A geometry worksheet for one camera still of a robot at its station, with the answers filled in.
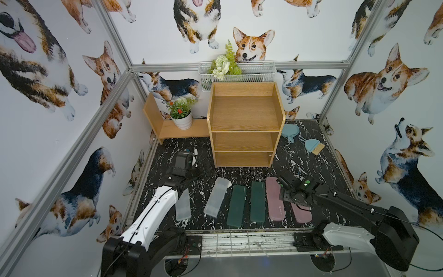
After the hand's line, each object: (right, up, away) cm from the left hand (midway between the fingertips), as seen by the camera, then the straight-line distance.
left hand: (205, 163), depth 83 cm
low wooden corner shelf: (-30, +18, +28) cm, 45 cm away
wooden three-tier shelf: (+19, +20, -4) cm, 28 cm away
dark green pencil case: (+15, -21, +1) cm, 26 cm away
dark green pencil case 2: (+25, -20, +4) cm, 32 cm away
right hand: (+42, -14, 0) cm, 44 cm away
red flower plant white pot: (-17, +27, +15) cm, 35 cm away
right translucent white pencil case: (+5, -18, +5) cm, 19 cm away
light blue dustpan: (+52, +17, +33) cm, 63 cm away
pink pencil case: (+34, -21, +1) cm, 40 cm away
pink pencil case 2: (+46, -24, -1) cm, 52 cm away
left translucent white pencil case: (-11, -21, +1) cm, 24 cm away
